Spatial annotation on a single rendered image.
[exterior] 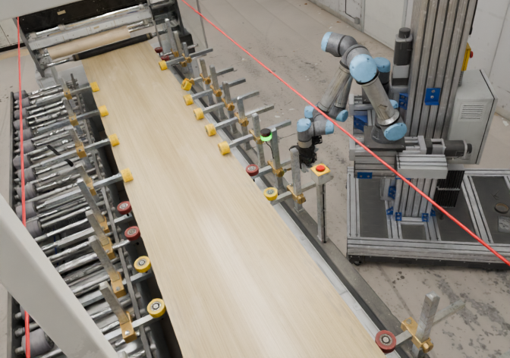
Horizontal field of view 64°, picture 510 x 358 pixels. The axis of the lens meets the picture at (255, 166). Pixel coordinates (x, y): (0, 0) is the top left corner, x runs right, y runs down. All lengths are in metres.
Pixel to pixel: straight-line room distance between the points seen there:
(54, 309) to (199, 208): 1.73
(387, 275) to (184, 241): 1.53
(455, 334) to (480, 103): 1.39
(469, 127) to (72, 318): 2.34
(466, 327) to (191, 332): 1.77
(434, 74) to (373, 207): 1.18
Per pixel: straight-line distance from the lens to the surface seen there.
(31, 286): 0.64
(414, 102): 2.57
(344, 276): 2.22
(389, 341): 1.83
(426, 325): 1.79
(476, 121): 2.64
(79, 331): 0.73
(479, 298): 3.14
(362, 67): 2.00
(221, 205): 2.33
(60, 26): 4.55
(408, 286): 3.08
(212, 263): 2.08
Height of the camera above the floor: 2.52
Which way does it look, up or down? 40 degrees down
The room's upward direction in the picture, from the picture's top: 9 degrees counter-clockwise
